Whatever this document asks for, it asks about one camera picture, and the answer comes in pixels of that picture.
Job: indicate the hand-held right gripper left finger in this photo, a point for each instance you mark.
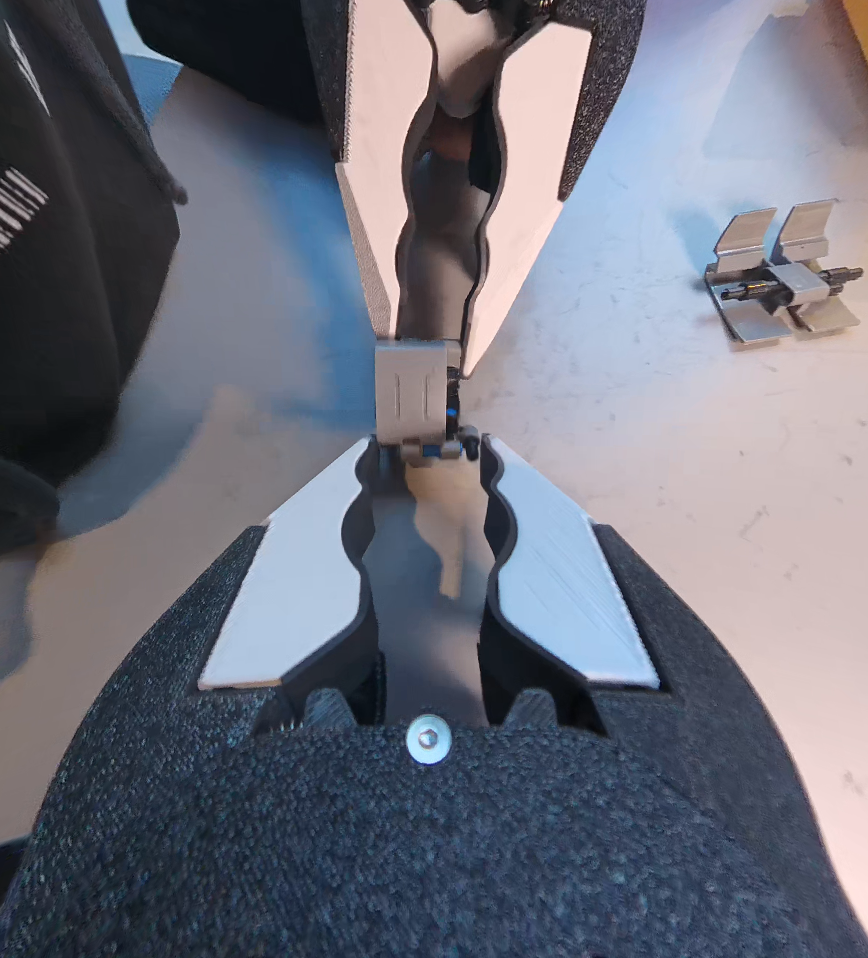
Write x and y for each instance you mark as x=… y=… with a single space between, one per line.
x=291 y=599

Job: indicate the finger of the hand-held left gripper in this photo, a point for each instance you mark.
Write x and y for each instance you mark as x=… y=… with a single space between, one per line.
x=377 y=112
x=538 y=150

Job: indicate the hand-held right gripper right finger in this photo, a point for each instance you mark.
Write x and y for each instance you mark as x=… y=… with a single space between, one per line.
x=568 y=599

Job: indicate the black toy wheel assembly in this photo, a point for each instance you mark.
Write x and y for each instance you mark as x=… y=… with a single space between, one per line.
x=470 y=441

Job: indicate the grey toy bracket piece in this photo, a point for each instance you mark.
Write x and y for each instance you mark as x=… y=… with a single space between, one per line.
x=407 y=389

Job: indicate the grey desk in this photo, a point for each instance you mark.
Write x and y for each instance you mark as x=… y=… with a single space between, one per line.
x=703 y=486

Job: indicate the grey chair seat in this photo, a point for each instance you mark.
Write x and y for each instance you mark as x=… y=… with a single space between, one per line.
x=153 y=82

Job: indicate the grey toy panel assembly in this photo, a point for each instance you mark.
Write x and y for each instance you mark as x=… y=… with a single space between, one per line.
x=797 y=281

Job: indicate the person's black printed hoodie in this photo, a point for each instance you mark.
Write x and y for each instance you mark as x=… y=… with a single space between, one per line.
x=44 y=299

